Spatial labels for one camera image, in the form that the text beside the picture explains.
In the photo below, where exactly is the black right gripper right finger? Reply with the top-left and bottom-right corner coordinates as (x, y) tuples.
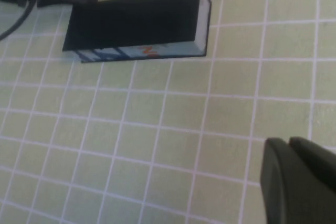
(288, 136), (336, 195)

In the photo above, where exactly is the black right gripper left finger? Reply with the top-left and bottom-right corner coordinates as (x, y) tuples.
(259, 137), (336, 224)

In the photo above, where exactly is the black printed glasses case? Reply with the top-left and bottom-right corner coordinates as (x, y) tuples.
(62, 0), (212, 63)

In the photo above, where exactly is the green grid tablecloth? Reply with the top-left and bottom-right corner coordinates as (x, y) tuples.
(0, 0), (336, 224)

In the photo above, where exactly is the black left camera cable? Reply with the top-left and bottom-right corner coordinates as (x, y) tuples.
(0, 0), (38, 41)

